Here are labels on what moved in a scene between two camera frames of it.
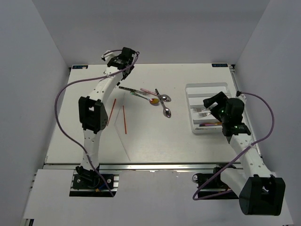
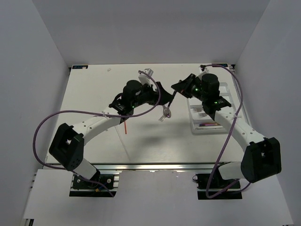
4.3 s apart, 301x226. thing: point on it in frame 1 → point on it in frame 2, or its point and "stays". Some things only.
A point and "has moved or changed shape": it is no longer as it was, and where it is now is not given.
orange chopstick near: x=124 y=120 stays
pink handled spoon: x=151 y=92 has moved or changed shape
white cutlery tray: x=196 y=93 stays
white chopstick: x=122 y=141 stays
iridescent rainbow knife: x=211 y=124 stays
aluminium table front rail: x=166 y=166 stays
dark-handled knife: x=134 y=91 has moved or changed shape
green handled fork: x=203 y=110 stays
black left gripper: x=132 y=67 → x=153 y=94
